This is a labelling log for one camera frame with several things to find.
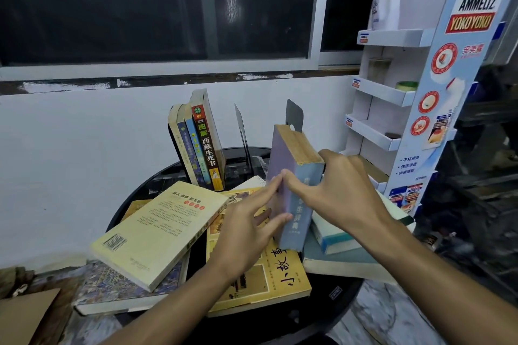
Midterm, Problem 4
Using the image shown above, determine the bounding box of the person's left hand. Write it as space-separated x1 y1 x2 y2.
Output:
208 174 293 283

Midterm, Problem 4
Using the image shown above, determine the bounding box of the person's right hand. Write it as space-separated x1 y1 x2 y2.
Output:
281 149 396 238

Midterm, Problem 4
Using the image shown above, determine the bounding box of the Understanding Business textbook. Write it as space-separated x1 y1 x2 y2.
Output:
310 191 417 256

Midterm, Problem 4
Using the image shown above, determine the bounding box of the yellow book with black characters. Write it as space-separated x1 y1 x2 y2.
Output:
205 187 313 318

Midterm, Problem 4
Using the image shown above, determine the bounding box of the large grey-teal book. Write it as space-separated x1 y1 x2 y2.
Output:
301 231 405 286

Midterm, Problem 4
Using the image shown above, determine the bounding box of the lavender Hanyu Pinyin dictionary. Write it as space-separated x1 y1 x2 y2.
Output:
265 124 326 252

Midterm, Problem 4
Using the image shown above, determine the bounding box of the cream book with barcode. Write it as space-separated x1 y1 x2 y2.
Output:
90 181 229 293

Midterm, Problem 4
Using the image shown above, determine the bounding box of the orange illustrated cover book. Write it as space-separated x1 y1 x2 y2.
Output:
190 88 227 192

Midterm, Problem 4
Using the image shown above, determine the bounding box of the row of books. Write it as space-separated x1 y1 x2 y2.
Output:
147 99 304 196

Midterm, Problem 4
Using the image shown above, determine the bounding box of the yellow book with blue spine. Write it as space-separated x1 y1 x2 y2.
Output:
176 105 207 188

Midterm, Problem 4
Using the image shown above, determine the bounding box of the Van Gogh cover handbook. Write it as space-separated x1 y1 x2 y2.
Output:
72 251 191 316

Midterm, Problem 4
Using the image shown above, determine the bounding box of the grey cover book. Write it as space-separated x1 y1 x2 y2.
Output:
168 104 198 188

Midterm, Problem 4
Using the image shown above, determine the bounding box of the person's left forearm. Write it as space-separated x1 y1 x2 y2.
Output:
101 259 243 345

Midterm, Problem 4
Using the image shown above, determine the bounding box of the person's right forearm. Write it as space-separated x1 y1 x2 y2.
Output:
360 217 518 345

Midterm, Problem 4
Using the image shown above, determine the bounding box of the round black table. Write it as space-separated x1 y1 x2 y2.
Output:
106 146 365 345

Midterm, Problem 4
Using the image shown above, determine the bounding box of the small white bottle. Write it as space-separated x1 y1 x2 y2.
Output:
420 231 442 249

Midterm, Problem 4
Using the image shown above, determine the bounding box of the white cardboard display stand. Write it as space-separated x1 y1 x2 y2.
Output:
339 0 517 216

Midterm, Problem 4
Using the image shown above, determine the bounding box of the clear glass cup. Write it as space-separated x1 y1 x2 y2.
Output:
367 57 392 82

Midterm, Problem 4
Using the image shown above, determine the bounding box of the dark wooden bench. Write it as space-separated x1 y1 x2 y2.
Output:
420 70 518 305

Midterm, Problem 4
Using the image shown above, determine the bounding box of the brown cardboard sheet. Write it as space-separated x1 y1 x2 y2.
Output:
0 288 62 345

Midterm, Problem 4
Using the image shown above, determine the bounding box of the brown crumpled rag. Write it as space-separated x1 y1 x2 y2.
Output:
0 266 35 299

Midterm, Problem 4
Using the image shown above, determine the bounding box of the aluminium frame window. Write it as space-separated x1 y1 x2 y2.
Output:
0 0 365 81

